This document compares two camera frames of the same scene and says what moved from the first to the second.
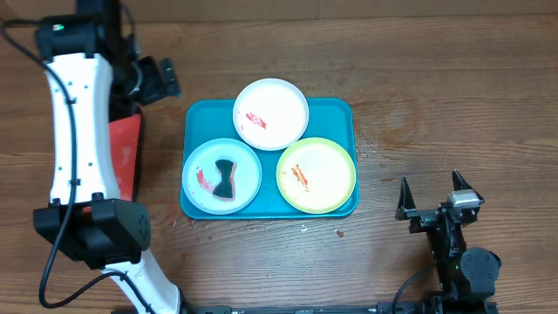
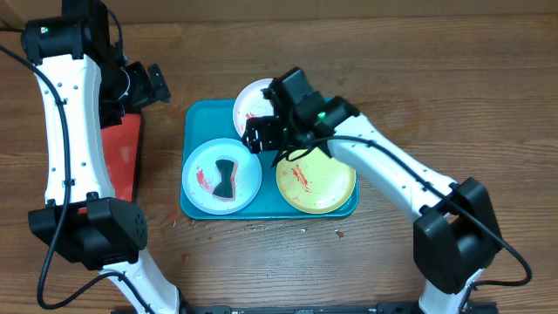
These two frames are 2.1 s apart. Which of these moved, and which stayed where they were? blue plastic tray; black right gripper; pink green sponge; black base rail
Moved: black right gripper
Stayed: black base rail; pink green sponge; blue plastic tray
